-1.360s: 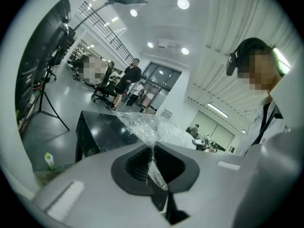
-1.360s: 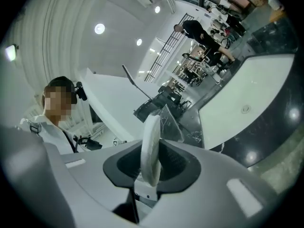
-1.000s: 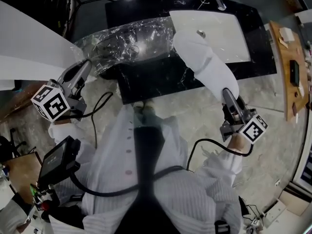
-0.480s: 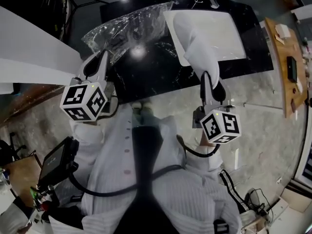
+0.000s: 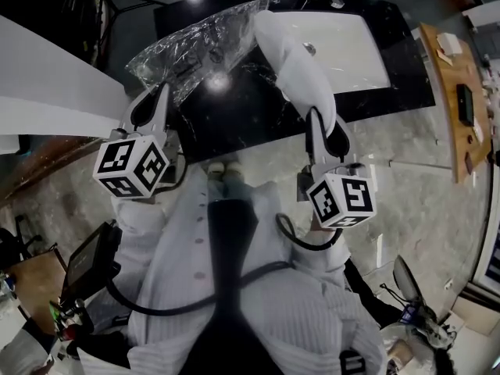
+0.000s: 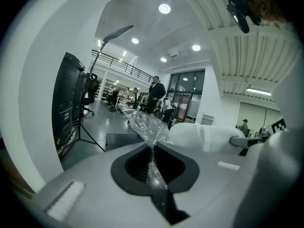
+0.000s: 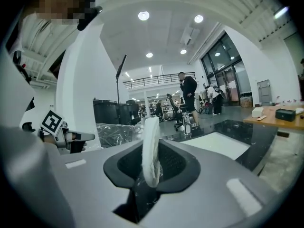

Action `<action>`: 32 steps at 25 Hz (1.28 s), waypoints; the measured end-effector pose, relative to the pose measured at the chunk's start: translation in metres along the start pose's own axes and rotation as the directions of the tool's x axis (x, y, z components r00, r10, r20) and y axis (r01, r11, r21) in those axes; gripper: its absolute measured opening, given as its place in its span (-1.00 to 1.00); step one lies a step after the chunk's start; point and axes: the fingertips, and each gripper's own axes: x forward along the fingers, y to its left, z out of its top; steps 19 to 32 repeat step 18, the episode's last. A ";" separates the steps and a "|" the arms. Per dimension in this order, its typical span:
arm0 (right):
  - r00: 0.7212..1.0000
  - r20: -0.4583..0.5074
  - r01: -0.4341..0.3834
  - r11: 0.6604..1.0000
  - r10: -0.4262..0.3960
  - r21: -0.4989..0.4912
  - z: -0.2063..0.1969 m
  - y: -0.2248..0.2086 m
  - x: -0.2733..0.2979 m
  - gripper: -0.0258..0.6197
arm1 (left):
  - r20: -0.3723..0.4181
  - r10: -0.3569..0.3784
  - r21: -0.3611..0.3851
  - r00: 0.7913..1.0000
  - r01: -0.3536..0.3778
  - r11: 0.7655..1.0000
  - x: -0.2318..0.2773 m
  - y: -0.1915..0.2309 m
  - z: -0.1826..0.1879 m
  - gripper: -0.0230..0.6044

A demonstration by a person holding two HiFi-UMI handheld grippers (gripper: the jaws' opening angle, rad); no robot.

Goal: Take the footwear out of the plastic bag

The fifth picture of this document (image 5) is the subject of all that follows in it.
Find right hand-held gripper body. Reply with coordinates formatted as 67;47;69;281
296;162;378;230

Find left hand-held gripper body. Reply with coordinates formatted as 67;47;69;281
92;128;188;201

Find clear plastic bag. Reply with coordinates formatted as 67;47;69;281
124;0;280;108

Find person's right forearm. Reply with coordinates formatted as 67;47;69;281
291;217;353;273

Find person's left forearm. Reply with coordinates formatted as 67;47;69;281
110;192;181;258

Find black marble vanity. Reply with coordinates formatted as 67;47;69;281
152;0;437;160

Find white panel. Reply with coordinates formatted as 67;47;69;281
0;13;134;152

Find white rectangular sink basin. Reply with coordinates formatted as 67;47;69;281
271;9;392;93

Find black tripod stand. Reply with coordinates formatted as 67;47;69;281
61;0;167;68

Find black screen device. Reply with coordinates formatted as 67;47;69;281
59;220;123;301

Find curved wooden table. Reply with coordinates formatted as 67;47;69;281
418;21;492;184

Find person's white knit cardigan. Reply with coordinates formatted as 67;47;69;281
76;165;388;375

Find black office chair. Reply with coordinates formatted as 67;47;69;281
0;213;43;267

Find black flat box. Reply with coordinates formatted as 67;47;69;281
455;84;476;127

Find person's black shirt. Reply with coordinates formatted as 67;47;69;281
186;197;288;375

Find small wooden desk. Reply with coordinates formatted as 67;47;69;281
6;243;68;336

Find white small box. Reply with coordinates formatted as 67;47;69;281
436;32;464;56

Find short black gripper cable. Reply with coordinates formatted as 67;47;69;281
274;212;341;250

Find long black cable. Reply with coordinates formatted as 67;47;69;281
105;260;293;315

